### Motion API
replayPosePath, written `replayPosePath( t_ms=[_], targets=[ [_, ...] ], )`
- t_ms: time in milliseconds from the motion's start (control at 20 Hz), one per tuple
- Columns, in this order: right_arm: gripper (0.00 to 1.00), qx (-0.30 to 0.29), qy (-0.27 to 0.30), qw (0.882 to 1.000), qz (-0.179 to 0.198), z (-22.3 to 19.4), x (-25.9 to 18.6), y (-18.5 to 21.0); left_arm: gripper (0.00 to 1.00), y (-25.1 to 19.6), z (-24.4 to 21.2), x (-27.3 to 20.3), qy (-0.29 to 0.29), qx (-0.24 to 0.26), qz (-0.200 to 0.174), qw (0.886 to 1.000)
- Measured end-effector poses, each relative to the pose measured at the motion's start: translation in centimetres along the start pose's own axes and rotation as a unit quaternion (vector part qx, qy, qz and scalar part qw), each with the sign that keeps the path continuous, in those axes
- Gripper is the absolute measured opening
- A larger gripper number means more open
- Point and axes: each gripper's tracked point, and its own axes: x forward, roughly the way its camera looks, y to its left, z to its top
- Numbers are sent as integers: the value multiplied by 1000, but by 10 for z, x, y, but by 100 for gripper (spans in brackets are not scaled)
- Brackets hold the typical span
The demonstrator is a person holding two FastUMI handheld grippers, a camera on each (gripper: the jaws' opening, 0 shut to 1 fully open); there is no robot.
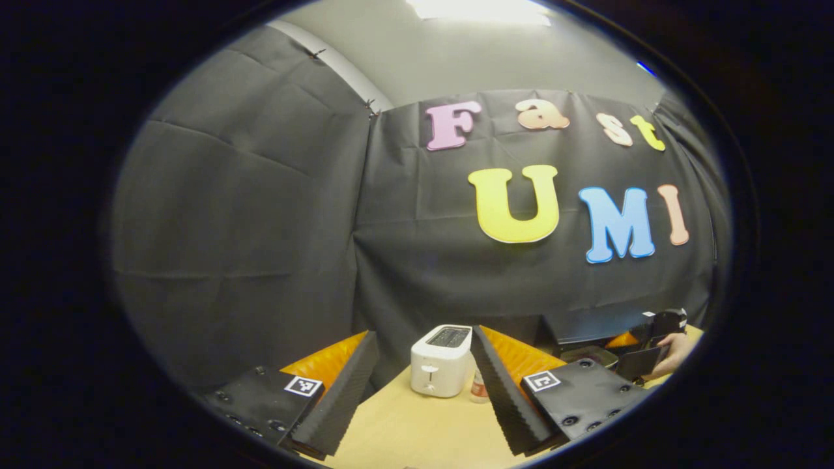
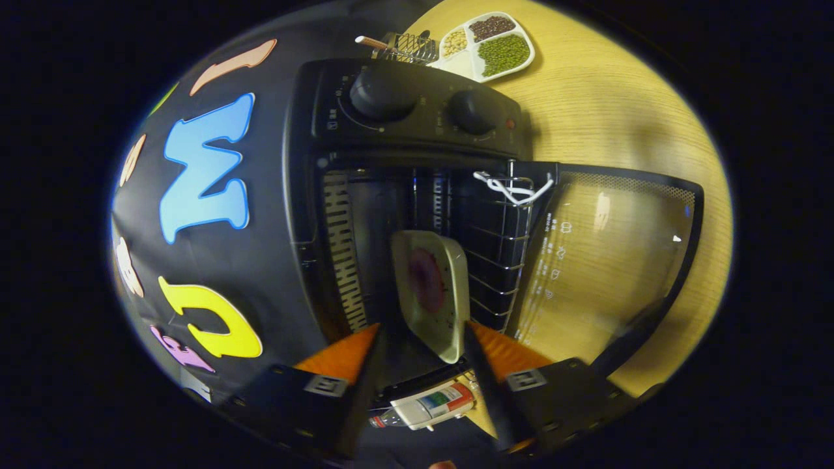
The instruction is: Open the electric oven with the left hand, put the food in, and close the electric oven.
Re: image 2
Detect pile of green beans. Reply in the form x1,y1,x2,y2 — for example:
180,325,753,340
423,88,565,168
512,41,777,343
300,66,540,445
478,35,530,78

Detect white divided plate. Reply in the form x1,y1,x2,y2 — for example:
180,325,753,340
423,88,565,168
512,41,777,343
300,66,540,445
427,11,536,83

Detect black backdrop cloth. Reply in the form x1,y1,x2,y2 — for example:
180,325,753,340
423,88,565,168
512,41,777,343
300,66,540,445
111,0,431,418

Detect pile of red beans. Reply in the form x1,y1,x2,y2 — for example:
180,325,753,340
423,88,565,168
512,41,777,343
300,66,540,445
469,16,515,43

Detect pink meat slice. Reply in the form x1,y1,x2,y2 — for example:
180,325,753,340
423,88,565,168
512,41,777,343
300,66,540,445
407,248,447,315

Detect white cord loop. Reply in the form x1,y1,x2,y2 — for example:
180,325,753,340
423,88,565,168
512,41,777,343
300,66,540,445
473,171,556,207

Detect metal wire holder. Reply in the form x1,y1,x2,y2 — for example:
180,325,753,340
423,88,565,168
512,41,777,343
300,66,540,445
377,30,440,66

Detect clear plastic bottle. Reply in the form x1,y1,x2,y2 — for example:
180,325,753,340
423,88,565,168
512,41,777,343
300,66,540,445
369,381,476,432

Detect cream rectangular food tray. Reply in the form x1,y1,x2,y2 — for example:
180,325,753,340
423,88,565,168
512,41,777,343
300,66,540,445
391,230,471,364

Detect black electric oven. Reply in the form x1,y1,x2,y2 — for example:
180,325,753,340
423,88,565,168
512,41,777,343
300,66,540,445
287,57,706,405

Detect black oven knob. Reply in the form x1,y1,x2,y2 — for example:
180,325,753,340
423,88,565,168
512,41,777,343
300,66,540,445
450,90,499,136
350,65,418,121

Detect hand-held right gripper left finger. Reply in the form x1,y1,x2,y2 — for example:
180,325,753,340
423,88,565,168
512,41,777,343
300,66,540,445
222,322,385,460

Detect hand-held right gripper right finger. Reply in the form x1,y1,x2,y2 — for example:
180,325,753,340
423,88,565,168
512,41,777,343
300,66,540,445
463,319,644,453

